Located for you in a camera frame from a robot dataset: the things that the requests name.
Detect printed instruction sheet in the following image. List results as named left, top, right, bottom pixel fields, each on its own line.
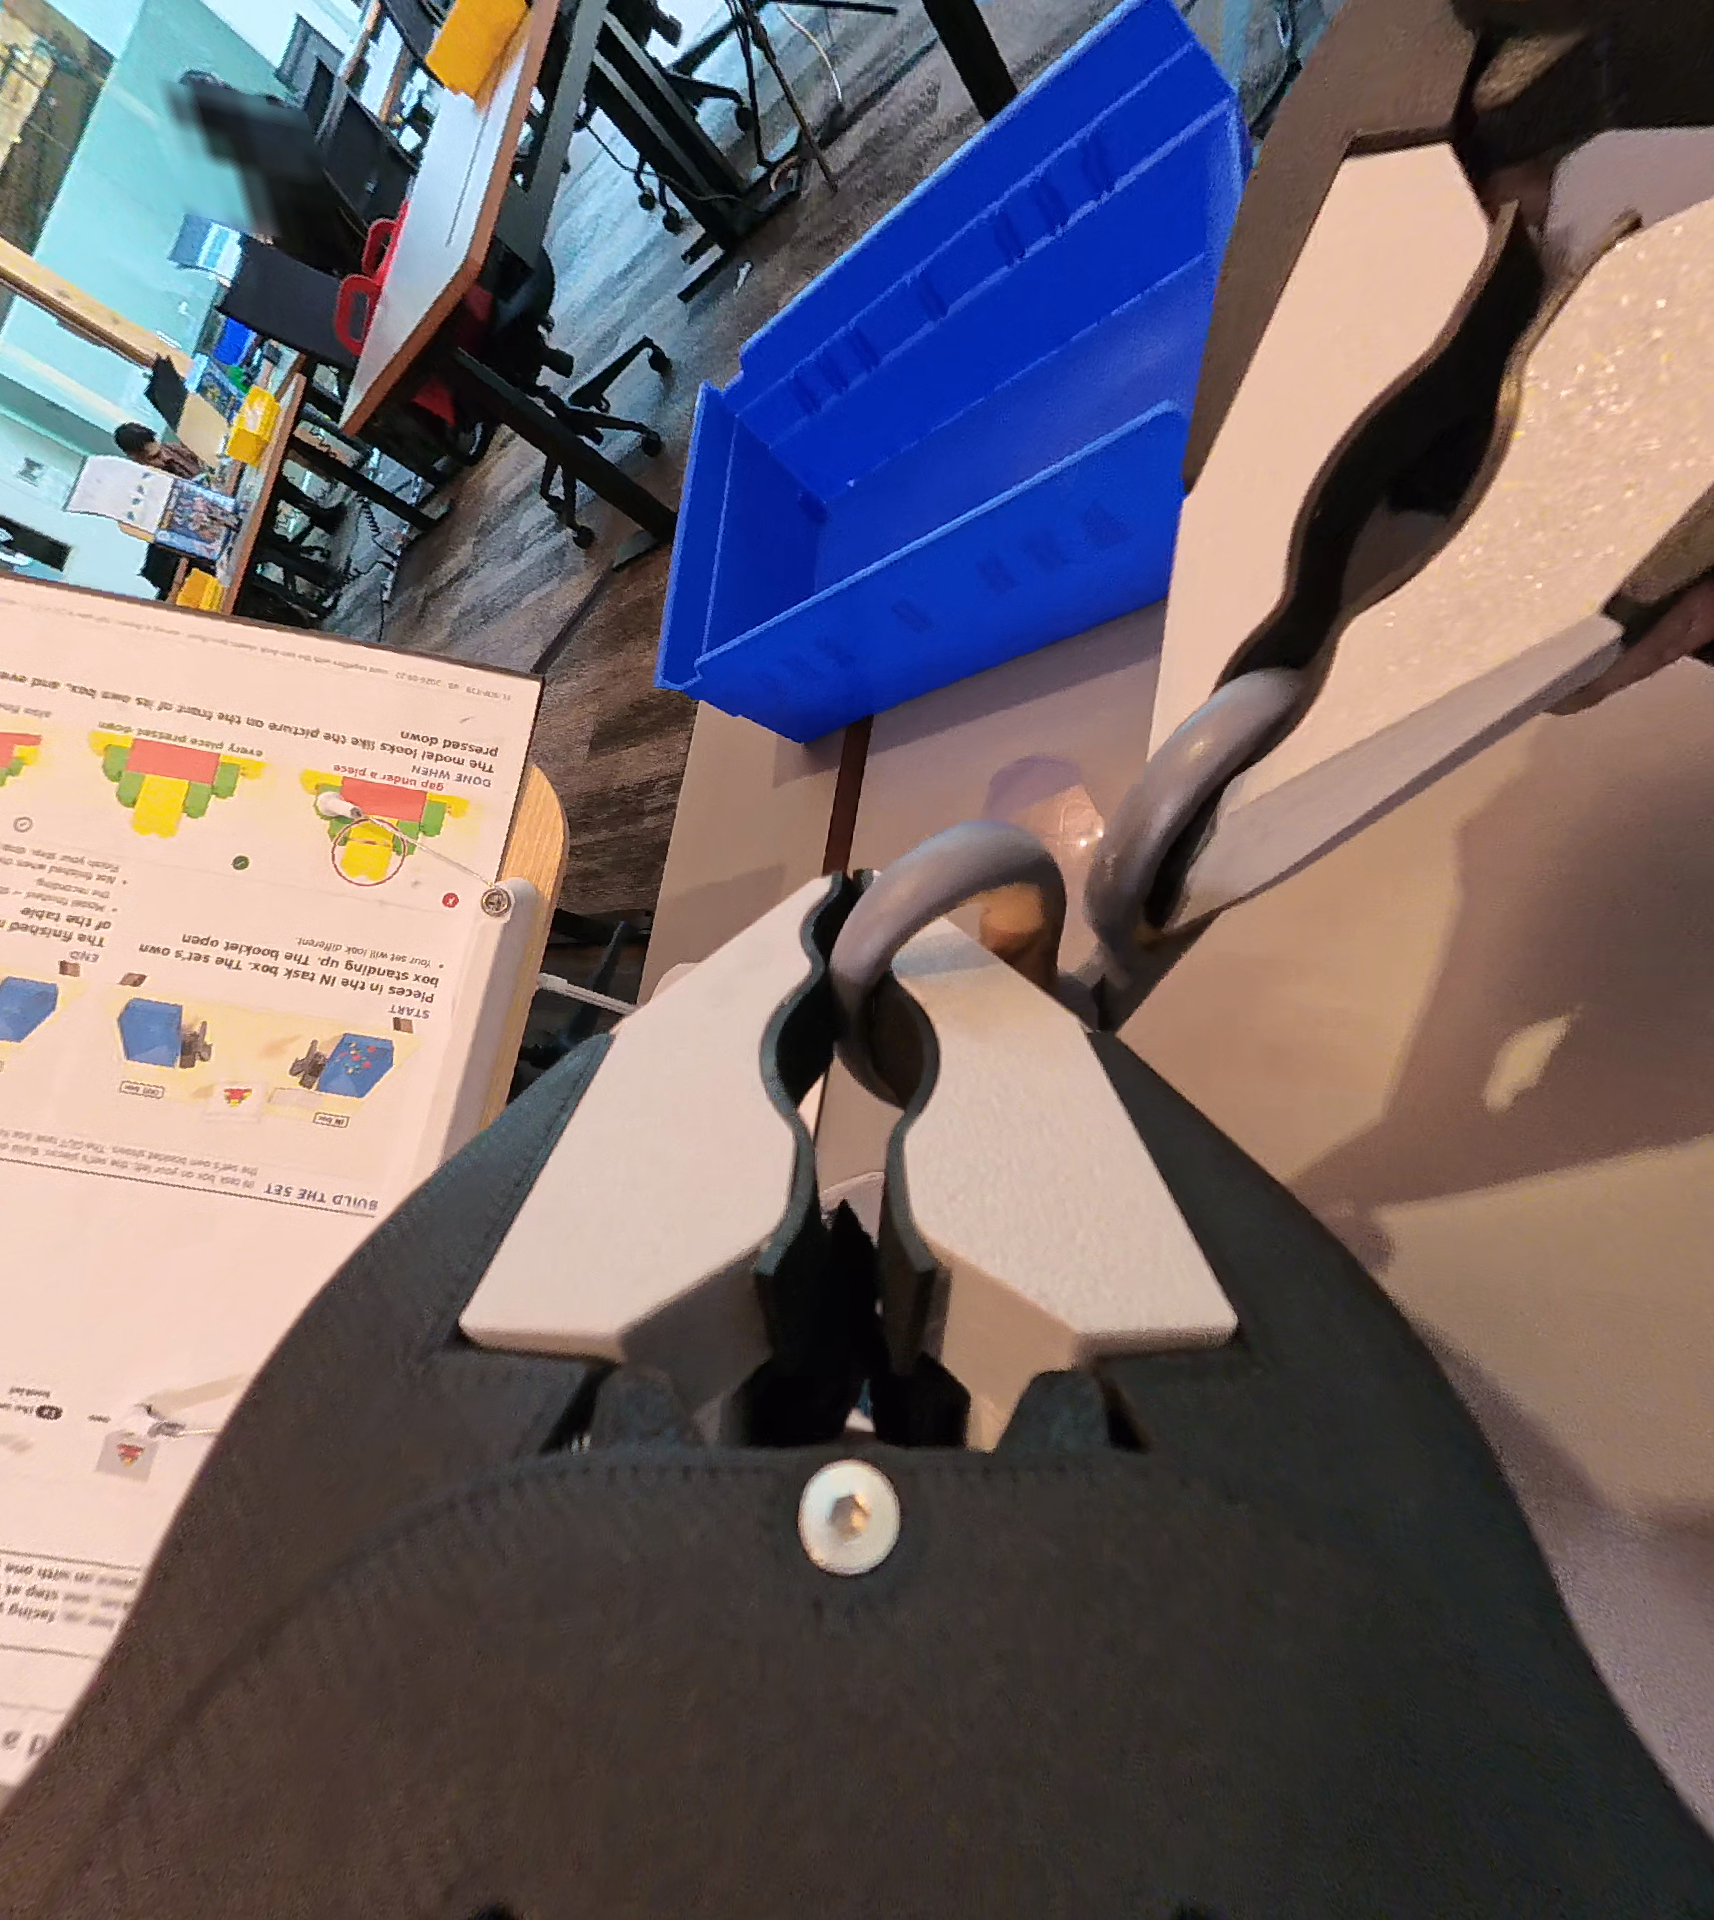
left=0, top=554, right=546, bottom=1778

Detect blue storage bin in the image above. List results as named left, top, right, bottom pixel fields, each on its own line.
left=658, top=0, right=1247, bottom=743

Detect wooden office desk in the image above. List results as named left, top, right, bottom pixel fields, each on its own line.
left=341, top=0, right=681, bottom=543

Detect yellow bin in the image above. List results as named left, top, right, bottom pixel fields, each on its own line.
left=424, top=0, right=534, bottom=97

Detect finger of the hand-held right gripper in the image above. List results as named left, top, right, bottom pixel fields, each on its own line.
left=1147, top=134, right=1556, bottom=766
left=1165, top=144, right=1714, bottom=931

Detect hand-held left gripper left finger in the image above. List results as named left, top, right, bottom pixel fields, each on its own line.
left=458, top=875, right=840, bottom=1414

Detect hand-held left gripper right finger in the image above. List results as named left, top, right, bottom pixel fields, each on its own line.
left=897, top=955, right=1244, bottom=1414

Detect person's right hand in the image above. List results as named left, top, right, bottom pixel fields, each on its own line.
left=1622, top=585, right=1714, bottom=698

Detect yellow-handled scissors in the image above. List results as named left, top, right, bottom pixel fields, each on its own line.
left=827, top=666, right=1309, bottom=1036

